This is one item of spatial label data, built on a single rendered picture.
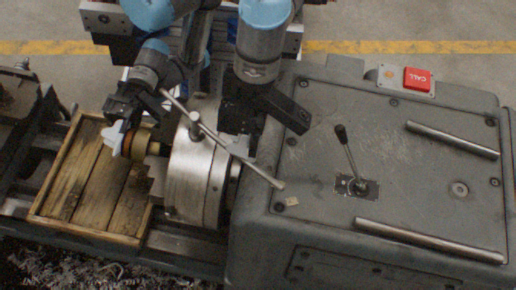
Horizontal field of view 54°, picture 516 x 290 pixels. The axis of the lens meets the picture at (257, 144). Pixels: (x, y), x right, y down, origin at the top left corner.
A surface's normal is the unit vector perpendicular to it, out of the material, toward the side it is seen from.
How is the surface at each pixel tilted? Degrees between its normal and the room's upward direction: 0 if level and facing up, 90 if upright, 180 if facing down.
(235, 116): 76
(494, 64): 0
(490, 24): 0
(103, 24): 90
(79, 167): 0
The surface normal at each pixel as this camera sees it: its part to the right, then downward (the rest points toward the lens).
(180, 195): -0.15, 0.49
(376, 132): 0.07, -0.54
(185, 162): -0.04, 0.01
